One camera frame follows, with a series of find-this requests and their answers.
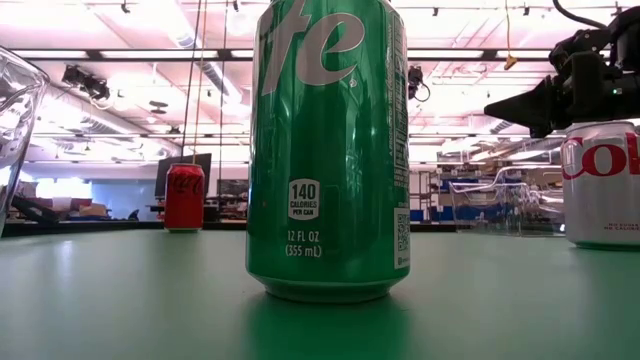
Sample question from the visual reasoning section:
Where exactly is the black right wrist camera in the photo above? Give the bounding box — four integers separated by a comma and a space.
548, 28, 612, 76

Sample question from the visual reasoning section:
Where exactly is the orange hanging cord plug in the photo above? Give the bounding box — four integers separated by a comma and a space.
503, 0, 519, 71

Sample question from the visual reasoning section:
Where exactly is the thin black hanging cable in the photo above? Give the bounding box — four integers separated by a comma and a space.
179, 0, 204, 161

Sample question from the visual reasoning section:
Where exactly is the red Coke Zero can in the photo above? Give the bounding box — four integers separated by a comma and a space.
163, 162, 206, 233

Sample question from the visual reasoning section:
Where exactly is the silver air duct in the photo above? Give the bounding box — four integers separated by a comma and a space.
169, 29, 244, 104

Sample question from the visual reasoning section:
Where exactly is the silver Diet Coke can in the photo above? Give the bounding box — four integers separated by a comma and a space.
559, 120, 640, 251

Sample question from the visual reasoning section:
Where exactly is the brown cardboard box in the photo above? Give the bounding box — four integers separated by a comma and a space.
78, 202, 109, 220

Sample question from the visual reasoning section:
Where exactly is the black rig camera with cable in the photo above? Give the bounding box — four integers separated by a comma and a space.
407, 64, 432, 104

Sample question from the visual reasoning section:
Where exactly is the black clamp-mounted device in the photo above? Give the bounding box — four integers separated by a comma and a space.
61, 63, 112, 102

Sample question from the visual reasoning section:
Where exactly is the clear plastic storage bin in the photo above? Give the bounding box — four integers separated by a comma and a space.
448, 149, 567, 237
0, 45, 51, 239

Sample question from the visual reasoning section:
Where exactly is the black slanted bar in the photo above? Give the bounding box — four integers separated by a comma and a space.
9, 193, 61, 225

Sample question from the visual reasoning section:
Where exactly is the black horizontal rig beam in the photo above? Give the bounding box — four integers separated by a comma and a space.
9, 47, 640, 63

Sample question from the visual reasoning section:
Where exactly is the green Sprite soda can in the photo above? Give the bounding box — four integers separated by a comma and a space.
245, 0, 412, 305

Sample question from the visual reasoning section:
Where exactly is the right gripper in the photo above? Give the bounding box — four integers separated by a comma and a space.
483, 49, 640, 139

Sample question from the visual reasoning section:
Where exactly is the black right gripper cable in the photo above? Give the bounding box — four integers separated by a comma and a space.
552, 0, 609, 30

